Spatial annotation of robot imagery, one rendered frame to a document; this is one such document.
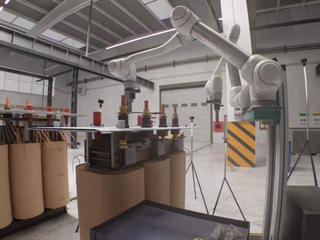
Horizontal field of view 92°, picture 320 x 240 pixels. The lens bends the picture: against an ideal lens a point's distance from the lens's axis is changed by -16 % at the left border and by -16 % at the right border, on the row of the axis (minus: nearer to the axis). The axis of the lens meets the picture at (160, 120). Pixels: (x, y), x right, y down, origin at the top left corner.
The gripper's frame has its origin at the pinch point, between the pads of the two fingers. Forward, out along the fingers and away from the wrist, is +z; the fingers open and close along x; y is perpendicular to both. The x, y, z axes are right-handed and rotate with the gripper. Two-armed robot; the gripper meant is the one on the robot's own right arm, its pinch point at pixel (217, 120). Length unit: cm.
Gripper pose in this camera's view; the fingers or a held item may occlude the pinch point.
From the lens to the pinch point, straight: 157.7
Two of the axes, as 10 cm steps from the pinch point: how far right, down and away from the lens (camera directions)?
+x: 3.2, 0.3, 9.5
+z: 0.0, 10.0, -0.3
